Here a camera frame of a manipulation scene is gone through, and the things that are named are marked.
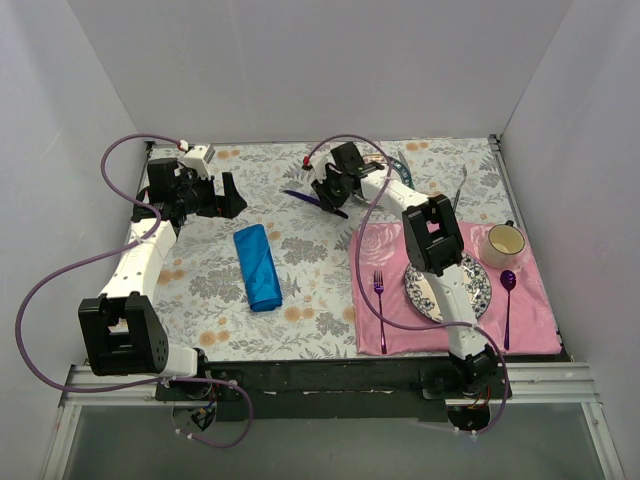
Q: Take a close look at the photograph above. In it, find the purple knife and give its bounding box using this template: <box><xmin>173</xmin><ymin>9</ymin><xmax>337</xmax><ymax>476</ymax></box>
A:
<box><xmin>282</xmin><ymin>189</ymin><xmax>349</xmax><ymax>219</ymax></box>

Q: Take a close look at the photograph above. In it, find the blue satin napkin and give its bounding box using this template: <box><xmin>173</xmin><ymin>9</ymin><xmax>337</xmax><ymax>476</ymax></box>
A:
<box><xmin>234</xmin><ymin>224</ymin><xmax>283</xmax><ymax>312</ymax></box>

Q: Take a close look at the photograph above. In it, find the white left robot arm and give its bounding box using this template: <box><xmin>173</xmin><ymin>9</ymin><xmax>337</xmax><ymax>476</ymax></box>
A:
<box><xmin>78</xmin><ymin>156</ymin><xmax>247</xmax><ymax>400</ymax></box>

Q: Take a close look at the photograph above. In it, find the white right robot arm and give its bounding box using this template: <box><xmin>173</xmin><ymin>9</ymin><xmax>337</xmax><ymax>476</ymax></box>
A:
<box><xmin>303</xmin><ymin>142</ymin><xmax>499</xmax><ymax>398</ymax></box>

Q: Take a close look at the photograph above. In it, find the white plate teal rim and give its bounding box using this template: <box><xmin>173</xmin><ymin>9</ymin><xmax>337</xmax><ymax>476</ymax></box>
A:
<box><xmin>354</xmin><ymin>154</ymin><xmax>413</xmax><ymax>205</ymax></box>

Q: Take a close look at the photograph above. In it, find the floral tablecloth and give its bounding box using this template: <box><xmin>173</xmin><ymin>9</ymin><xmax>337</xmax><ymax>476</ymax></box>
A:
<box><xmin>150</xmin><ymin>138</ymin><xmax>513</xmax><ymax>361</ymax></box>

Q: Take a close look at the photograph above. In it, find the purple metallic fork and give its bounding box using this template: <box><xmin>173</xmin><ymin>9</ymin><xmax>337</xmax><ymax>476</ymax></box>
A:
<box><xmin>373</xmin><ymin>270</ymin><xmax>387</xmax><ymax>355</ymax></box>

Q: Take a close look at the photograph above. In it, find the blue floral dinner plate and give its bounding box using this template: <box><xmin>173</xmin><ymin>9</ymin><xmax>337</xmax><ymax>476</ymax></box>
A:
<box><xmin>404</xmin><ymin>252</ymin><xmax>492</xmax><ymax>323</ymax></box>

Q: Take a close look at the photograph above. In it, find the cream ceramic mug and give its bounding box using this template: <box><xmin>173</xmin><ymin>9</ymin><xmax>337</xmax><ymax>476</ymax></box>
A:
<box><xmin>479</xmin><ymin>220</ymin><xmax>526</xmax><ymax>269</ymax></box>

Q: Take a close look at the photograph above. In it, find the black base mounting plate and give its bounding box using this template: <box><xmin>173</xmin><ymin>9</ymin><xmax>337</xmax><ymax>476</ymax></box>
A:
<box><xmin>154</xmin><ymin>357</ymin><xmax>511</xmax><ymax>424</ymax></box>

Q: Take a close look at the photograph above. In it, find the purple metallic spoon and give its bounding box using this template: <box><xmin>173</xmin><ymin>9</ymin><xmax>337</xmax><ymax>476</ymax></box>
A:
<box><xmin>500</xmin><ymin>270</ymin><xmax>517</xmax><ymax>351</ymax></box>

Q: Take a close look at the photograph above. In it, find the pink floral placemat cloth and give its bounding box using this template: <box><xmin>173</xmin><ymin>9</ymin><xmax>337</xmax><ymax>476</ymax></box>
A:
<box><xmin>348</xmin><ymin>220</ymin><xmax>560</xmax><ymax>357</ymax></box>

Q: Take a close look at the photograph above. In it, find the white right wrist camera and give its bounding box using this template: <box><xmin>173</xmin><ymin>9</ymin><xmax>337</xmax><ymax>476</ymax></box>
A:
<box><xmin>302</xmin><ymin>155</ymin><xmax>333</xmax><ymax>183</ymax></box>

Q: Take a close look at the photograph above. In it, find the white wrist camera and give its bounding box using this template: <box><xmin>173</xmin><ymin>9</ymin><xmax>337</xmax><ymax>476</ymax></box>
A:
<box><xmin>180</xmin><ymin>144</ymin><xmax>215</xmax><ymax>180</ymax></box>
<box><xmin>302</xmin><ymin>155</ymin><xmax>333</xmax><ymax>183</ymax></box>

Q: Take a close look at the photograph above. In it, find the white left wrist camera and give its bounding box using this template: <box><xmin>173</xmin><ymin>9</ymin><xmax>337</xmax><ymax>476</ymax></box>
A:
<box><xmin>180</xmin><ymin>144</ymin><xmax>215</xmax><ymax>180</ymax></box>

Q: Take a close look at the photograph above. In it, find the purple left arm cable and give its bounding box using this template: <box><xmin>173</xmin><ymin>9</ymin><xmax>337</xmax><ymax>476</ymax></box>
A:
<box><xmin>14</xmin><ymin>132</ymin><xmax>254</xmax><ymax>449</ymax></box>

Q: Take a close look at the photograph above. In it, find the teal handled knife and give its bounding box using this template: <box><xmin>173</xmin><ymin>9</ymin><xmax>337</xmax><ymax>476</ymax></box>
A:
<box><xmin>397</xmin><ymin>150</ymin><xmax>415</xmax><ymax>189</ymax></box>

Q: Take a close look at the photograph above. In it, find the aluminium frame rail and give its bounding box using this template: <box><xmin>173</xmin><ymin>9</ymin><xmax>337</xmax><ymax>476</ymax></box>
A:
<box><xmin>60</xmin><ymin>362</ymin><xmax>624</xmax><ymax>479</ymax></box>

